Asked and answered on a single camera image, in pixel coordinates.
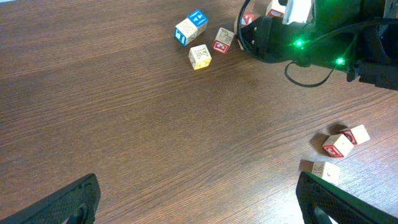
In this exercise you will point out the wooden block red V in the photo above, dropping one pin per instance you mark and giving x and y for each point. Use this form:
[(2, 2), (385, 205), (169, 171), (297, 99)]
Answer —
[(246, 19)]

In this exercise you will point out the wooden block baseball picture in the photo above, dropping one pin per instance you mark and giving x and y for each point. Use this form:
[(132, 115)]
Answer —
[(327, 171)]

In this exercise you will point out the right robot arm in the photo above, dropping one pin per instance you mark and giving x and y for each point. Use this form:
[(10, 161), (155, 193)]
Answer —
[(357, 37)]

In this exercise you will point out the wooden block butterfly picture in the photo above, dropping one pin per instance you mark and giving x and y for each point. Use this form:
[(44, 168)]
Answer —
[(338, 145)]

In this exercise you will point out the wooden block far right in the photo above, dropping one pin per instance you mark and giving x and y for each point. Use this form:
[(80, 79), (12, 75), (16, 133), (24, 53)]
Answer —
[(274, 9)]

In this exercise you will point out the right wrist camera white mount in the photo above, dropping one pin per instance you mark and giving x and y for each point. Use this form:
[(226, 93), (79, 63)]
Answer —
[(296, 11)]

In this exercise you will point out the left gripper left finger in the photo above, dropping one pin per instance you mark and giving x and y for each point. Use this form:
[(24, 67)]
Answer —
[(75, 203)]

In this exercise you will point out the wooden block blue top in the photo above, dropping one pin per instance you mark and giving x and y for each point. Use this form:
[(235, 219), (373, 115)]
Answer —
[(199, 19)]

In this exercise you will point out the wooden block red side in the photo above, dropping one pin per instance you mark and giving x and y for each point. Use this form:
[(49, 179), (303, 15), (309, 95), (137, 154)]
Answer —
[(357, 135)]

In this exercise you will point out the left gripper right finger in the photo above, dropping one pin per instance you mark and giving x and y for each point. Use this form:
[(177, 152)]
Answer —
[(322, 202)]

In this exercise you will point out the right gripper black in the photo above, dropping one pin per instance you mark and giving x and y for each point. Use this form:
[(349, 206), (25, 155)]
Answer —
[(268, 40)]

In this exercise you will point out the wooden block yellow side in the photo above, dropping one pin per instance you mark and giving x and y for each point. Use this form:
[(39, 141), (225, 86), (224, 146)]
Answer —
[(199, 57)]

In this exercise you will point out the wooden block red edge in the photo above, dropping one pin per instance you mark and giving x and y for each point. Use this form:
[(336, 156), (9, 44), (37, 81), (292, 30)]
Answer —
[(223, 40)]

